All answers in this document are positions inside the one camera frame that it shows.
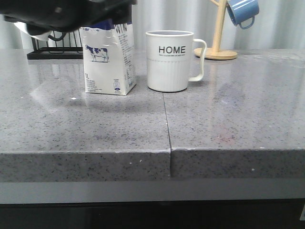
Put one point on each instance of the white HOME mug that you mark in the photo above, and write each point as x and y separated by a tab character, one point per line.
168	54

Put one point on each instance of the white mug black handle left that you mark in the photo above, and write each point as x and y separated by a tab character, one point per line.
40	35

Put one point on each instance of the blue enamel mug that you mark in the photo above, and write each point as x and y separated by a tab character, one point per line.
242	10

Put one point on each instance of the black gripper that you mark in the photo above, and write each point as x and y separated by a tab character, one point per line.
41	16

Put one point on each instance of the Pascual whole milk carton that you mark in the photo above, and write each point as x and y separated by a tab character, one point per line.
108	58

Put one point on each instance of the black wire mug rack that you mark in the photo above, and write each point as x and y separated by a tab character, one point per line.
58	46

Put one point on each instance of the wooden mug tree stand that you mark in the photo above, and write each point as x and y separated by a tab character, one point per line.
215	53

